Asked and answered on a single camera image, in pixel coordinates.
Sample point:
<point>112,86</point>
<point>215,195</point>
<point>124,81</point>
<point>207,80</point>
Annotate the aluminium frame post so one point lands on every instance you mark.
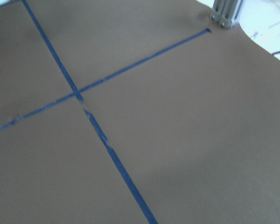
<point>227,12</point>

